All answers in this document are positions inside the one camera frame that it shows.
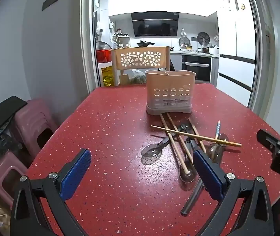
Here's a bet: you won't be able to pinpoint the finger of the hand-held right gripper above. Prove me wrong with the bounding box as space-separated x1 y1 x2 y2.
257 129 280 153

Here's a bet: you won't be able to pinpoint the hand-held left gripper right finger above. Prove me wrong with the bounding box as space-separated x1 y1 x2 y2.
193 150 274 236

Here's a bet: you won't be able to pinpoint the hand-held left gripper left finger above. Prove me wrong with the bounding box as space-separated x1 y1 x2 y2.
9 149 91 236

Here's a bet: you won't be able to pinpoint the blue patterned chopstick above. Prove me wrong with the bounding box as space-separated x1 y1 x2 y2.
214 120 221 142

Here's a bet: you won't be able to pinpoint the beige plastic utensil holder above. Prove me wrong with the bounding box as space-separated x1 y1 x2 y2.
145 70 196 115

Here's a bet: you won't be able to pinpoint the stacked pink plastic stools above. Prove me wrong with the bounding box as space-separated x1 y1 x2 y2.
14 98 59 158

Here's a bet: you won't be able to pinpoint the black built-in oven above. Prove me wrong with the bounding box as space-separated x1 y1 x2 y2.
181 55 212 82

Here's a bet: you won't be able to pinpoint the yellow cooking oil bottle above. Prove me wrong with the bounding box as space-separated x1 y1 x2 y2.
102 63 115 87

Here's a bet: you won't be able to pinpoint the white refrigerator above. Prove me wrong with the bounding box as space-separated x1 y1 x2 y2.
216 0 258 92

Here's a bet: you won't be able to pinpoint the bag of green vegetables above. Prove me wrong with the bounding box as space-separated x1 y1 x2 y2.
129 69 147 84

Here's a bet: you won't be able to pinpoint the dark round egg pan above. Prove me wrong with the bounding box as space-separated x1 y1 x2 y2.
197 32 211 45

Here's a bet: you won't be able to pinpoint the red plastic basket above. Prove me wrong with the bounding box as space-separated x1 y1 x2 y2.
97 50 111 64

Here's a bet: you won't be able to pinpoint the round metal steamer plate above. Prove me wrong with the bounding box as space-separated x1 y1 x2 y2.
178 36 191 48

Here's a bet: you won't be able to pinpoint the metal pot lid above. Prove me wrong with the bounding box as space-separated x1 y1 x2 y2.
97 41 111 51

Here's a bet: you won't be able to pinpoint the group of fridge magnets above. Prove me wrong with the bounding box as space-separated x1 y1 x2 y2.
220 0 247 11

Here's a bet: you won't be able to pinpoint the beige flower-cutout trolley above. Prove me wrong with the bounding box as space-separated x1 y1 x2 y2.
110 46 172 87

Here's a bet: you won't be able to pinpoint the white spice rack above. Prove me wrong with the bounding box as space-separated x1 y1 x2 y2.
112 33 131 49

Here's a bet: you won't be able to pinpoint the hanging plastic bag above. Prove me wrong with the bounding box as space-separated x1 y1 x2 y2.
96 20 104 38

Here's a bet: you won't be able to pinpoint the black range hood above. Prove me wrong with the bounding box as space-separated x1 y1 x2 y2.
131 12 180 38

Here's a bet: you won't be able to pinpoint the grey sliding door frame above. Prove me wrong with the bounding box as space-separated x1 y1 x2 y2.
79 0 279 128

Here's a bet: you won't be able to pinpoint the dark wall switch panel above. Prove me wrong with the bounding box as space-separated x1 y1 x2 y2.
42 0 58 11

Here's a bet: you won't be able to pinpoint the white wall cabinets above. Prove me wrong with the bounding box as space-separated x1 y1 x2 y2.
108 0 218 18

